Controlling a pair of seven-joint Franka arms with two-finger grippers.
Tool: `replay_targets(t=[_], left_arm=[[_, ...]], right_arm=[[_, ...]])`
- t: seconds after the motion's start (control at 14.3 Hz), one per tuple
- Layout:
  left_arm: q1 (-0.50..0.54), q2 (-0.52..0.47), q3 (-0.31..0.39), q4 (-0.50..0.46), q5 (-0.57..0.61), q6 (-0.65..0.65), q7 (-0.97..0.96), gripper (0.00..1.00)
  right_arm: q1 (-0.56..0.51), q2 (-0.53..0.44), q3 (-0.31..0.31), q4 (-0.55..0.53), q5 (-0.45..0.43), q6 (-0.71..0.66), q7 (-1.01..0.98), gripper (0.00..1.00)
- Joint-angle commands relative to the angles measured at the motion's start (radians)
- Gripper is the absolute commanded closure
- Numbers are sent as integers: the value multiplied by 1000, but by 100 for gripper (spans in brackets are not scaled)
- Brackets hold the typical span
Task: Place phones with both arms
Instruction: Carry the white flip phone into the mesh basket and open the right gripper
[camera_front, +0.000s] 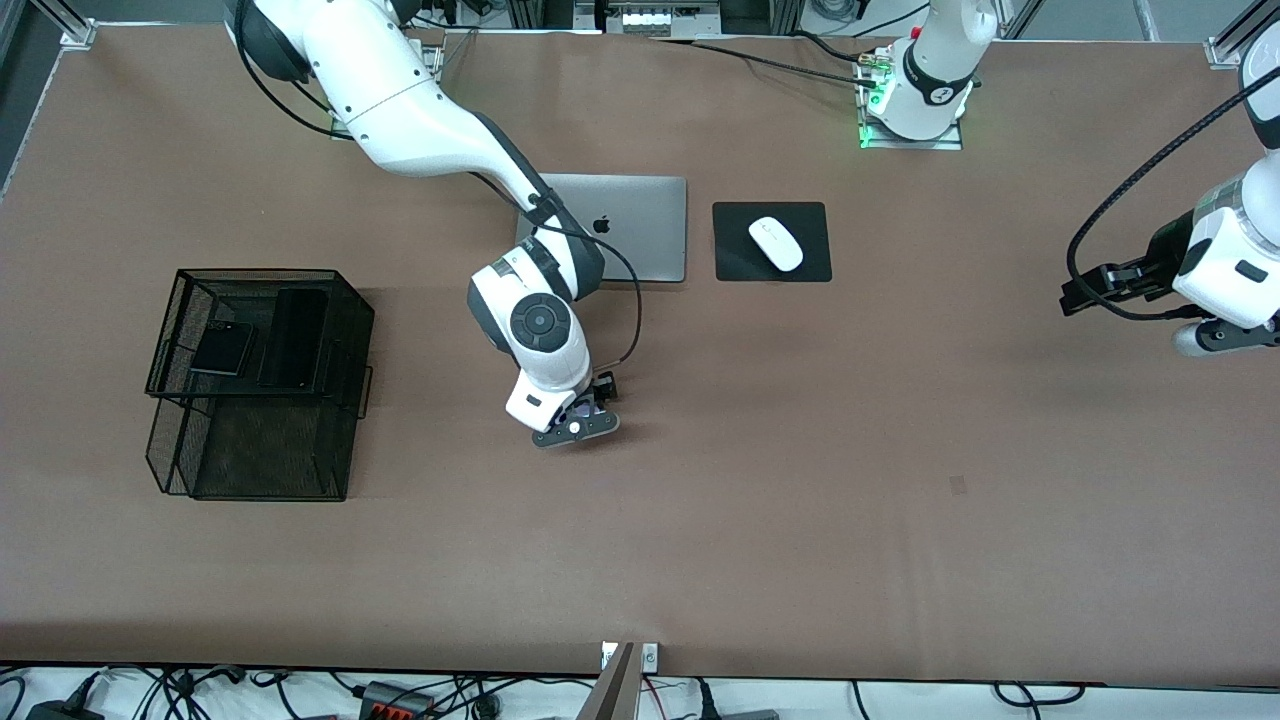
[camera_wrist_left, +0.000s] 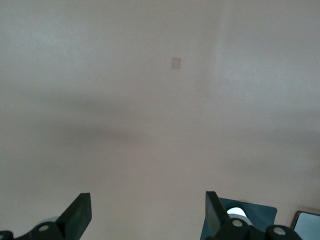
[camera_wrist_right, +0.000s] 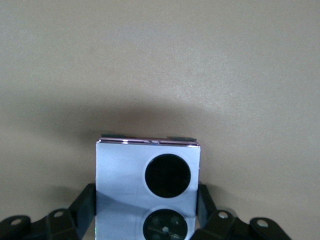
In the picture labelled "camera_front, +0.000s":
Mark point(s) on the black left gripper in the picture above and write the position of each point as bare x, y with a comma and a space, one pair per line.
1163, 256

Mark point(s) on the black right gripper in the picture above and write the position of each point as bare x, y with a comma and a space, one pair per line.
604, 388

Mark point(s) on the lilac flip phone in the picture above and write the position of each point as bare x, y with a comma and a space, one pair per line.
583, 410

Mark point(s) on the long black smartphone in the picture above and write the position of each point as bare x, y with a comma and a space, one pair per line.
295, 340

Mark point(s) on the black flip phone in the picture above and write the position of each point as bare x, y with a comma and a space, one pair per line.
222, 350

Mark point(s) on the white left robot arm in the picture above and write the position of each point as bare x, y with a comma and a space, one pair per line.
930, 70

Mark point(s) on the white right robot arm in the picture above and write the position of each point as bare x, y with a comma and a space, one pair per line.
400, 100

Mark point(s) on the silver closed laptop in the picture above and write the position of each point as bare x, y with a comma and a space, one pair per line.
650, 240

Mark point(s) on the large paper table cover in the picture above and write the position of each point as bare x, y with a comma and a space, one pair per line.
640, 550

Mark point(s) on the black mouse pad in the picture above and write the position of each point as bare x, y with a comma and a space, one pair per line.
735, 250

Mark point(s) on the white computer mouse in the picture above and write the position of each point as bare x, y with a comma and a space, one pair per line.
776, 244

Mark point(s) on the black power strip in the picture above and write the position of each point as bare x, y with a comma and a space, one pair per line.
395, 700

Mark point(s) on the control box with connectors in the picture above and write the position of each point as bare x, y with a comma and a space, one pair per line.
650, 18

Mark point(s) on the black power adapter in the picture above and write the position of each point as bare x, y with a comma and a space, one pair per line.
60, 712

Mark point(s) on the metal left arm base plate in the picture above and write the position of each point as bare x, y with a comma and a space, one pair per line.
910, 144

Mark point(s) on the aluminium frame profile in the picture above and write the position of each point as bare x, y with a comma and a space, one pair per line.
1225, 50
75, 35

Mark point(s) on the white post bracket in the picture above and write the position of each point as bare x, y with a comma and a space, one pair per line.
650, 656

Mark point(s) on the grey camera post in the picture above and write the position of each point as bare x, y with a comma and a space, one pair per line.
612, 690

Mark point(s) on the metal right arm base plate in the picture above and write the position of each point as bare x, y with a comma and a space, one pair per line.
342, 128

